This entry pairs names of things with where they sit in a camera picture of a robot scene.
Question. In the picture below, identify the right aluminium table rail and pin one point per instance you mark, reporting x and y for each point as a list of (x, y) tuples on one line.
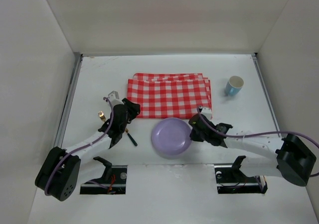
[(255, 60)]

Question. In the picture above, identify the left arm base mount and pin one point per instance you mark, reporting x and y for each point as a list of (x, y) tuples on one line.
[(105, 179)]

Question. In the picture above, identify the purple plastic plate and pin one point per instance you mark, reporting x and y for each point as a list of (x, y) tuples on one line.
[(171, 137)]

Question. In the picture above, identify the gold fork green handle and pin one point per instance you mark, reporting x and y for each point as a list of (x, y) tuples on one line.
[(102, 116)]

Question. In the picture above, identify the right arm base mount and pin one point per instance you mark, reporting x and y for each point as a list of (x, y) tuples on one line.
[(230, 180)]

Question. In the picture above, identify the blue white mug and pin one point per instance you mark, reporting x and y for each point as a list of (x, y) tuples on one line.
[(234, 85)]

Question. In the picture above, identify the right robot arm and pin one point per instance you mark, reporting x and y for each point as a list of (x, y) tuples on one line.
[(286, 157)]

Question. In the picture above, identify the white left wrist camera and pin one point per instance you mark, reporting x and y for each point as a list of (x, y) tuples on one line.
[(114, 98)]

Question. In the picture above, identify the aluminium table rail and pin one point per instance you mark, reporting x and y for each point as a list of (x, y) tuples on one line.
[(59, 135), (255, 60)]

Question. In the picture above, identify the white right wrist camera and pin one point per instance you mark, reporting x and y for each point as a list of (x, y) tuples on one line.
[(207, 112)]

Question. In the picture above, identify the gold knife green handle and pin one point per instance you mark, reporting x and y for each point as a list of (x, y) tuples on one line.
[(131, 138)]

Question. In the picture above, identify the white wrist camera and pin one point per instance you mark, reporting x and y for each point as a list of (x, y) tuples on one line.
[(207, 112), (114, 98)]

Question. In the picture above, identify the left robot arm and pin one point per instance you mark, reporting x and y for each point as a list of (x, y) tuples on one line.
[(62, 168)]

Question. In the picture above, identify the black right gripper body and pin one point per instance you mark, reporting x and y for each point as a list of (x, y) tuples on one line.
[(198, 128)]

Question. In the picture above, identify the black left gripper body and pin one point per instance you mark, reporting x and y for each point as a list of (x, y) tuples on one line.
[(131, 108)]

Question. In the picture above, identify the red white checkered cloth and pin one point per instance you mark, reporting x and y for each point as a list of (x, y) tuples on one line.
[(169, 95)]

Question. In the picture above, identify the left aluminium table rail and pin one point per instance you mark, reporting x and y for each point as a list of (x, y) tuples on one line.
[(59, 135)]

